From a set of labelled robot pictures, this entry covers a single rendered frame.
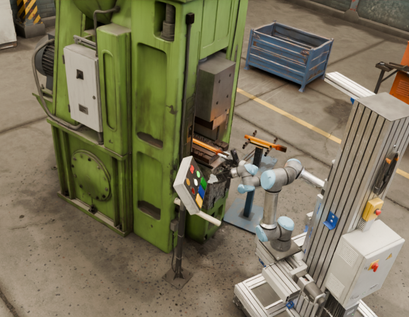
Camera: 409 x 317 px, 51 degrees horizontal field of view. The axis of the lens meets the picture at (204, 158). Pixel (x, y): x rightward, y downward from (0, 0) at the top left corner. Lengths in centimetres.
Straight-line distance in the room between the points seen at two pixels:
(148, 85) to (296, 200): 233
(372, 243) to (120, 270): 217
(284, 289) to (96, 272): 172
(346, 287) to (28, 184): 340
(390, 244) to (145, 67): 204
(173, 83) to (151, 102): 35
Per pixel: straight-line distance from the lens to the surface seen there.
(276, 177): 271
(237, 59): 369
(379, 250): 279
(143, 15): 304
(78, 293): 386
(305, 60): 706
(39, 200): 473
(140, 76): 328
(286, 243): 309
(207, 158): 356
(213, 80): 313
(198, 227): 404
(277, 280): 307
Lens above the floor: 306
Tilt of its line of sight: 36 degrees down
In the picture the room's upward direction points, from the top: 6 degrees clockwise
